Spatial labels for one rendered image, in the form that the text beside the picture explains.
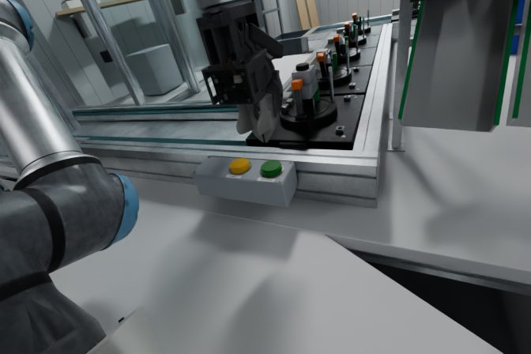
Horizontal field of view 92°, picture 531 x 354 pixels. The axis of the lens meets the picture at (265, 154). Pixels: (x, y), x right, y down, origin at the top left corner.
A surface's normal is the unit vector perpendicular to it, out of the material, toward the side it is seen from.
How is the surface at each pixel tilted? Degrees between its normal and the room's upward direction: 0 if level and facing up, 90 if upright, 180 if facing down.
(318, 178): 90
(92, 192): 56
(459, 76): 45
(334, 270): 0
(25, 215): 61
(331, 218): 0
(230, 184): 90
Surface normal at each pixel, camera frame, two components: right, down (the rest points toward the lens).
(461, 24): -0.52, -0.20
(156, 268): -0.20, -0.83
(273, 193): -0.38, 0.56
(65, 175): 0.47, -0.47
